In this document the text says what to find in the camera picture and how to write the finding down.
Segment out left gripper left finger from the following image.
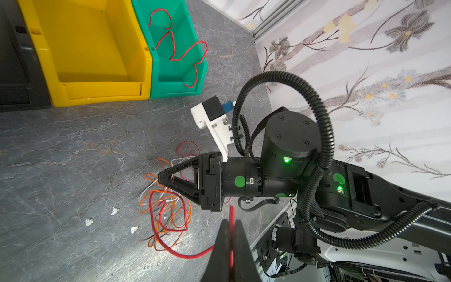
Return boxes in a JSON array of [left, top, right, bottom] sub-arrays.
[[200, 220, 231, 282]]

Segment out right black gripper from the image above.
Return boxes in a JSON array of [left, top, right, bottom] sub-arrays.
[[158, 152, 297, 212]]

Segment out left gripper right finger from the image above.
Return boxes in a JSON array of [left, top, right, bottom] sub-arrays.
[[233, 220, 261, 282]]

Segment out red orange white cables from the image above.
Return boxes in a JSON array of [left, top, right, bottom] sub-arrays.
[[138, 140, 202, 251]]

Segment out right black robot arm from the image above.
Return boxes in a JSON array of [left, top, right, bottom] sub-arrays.
[[158, 71, 451, 282]]

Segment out white paper scrap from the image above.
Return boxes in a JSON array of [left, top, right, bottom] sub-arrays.
[[85, 207, 139, 234]]

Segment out green plastic bin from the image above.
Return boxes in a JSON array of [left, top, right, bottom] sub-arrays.
[[132, 1, 209, 99]]

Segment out yellow plastic bin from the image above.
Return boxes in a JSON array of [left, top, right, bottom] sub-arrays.
[[19, 1, 153, 107]]

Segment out black plastic bin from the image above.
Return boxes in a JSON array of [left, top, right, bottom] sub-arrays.
[[1, 1, 52, 112]]

